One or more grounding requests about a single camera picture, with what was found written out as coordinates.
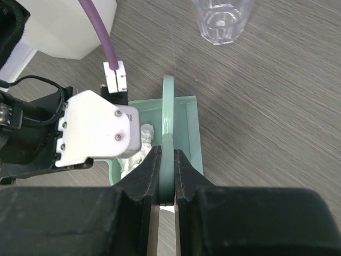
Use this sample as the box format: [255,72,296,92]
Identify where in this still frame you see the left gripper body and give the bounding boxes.
[1,87,96,185]

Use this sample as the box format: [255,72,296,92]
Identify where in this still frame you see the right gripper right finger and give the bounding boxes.
[174,150,340,255]

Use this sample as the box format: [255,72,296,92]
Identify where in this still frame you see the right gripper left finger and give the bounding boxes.
[1,146,161,255]

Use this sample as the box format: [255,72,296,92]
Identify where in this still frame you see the green hand brush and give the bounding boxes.
[158,76,175,206]

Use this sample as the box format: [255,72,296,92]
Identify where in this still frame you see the green dustpan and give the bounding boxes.
[92,95,205,186]

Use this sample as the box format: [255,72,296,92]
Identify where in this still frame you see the paper scrap back large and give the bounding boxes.
[118,124,154,179]

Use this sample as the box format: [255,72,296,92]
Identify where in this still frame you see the white translucent trash bin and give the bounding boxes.
[19,1,117,65]

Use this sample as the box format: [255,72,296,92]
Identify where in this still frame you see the clear plastic cup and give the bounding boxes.
[193,0,255,45]

